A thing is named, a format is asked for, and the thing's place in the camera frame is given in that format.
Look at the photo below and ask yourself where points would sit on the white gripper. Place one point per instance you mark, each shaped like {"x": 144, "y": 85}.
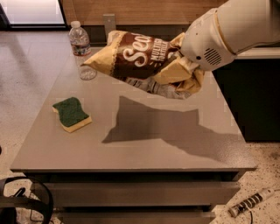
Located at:
{"x": 204, "y": 40}

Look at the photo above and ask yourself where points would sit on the brown chip bag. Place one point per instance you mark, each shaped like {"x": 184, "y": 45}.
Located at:
{"x": 151, "y": 64}

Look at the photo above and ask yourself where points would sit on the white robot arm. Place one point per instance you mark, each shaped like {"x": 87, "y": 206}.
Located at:
{"x": 249, "y": 23}

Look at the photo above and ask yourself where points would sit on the green yellow sponge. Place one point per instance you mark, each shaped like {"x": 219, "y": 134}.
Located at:
{"x": 71, "y": 115}

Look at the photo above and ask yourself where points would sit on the clear plastic water bottle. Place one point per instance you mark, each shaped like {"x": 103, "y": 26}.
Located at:
{"x": 80, "y": 44}

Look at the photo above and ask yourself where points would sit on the upper grey drawer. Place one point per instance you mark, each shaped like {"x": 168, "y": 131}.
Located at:
{"x": 142, "y": 194}

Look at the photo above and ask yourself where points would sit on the grey drawer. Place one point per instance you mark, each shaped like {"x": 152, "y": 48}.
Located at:
{"x": 142, "y": 194}
{"x": 137, "y": 218}

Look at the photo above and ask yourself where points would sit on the lower grey drawer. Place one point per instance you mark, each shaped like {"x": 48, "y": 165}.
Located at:
{"x": 137, "y": 218}

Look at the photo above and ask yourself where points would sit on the black chair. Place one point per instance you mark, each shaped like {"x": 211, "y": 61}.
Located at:
{"x": 8, "y": 205}

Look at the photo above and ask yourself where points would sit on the left metal rail bracket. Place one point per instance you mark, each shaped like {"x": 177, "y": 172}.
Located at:
{"x": 109, "y": 21}

